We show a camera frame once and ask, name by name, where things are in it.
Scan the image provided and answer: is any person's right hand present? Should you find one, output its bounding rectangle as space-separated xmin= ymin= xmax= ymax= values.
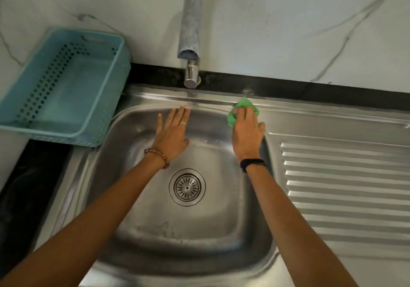
xmin=231 ymin=106 xmax=267 ymax=163

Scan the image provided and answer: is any person's left hand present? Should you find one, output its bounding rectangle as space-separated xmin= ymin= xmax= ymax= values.
xmin=149 ymin=105 xmax=192 ymax=164

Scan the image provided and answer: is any green cleaning cloth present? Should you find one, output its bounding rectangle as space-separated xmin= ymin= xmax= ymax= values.
xmin=227 ymin=97 xmax=261 ymax=128

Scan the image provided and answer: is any round metal drain strainer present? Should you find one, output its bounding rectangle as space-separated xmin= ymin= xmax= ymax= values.
xmin=173 ymin=173 xmax=202 ymax=202

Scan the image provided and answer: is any stainless steel sink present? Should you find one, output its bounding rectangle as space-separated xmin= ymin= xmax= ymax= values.
xmin=33 ymin=83 xmax=410 ymax=287

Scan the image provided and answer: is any chrome faucet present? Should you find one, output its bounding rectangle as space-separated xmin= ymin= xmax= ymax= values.
xmin=177 ymin=0 xmax=203 ymax=89

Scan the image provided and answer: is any teal plastic basket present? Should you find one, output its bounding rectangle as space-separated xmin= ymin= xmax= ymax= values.
xmin=0 ymin=27 xmax=132 ymax=148

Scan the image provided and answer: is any person's right forearm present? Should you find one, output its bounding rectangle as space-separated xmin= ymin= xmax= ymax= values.
xmin=247 ymin=165 xmax=359 ymax=287

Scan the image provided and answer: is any person's left forearm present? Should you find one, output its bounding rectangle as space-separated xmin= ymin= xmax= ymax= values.
xmin=0 ymin=155 xmax=166 ymax=287

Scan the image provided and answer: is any black wristband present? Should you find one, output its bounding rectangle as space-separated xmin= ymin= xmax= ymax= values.
xmin=239 ymin=158 xmax=267 ymax=174

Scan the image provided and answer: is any wooden bead bracelet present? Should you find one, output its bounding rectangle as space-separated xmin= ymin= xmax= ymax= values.
xmin=143 ymin=148 xmax=171 ymax=170

